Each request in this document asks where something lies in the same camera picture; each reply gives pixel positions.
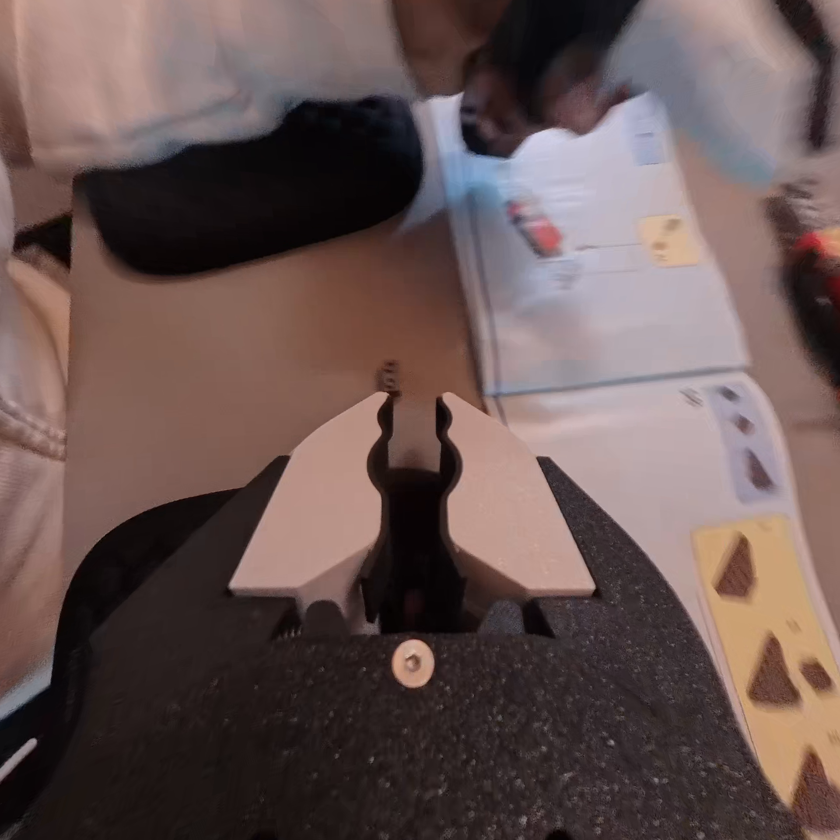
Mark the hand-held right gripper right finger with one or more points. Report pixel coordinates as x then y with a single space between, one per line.
512 525

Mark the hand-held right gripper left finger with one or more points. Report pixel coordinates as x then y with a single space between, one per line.
315 525

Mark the small black lego piece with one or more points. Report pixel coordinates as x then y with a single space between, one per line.
390 379

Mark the red black lego model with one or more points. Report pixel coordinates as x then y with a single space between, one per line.
817 295

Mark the open instruction booklet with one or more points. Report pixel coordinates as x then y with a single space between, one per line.
590 315

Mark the black quilted cushion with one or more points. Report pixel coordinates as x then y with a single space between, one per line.
262 190

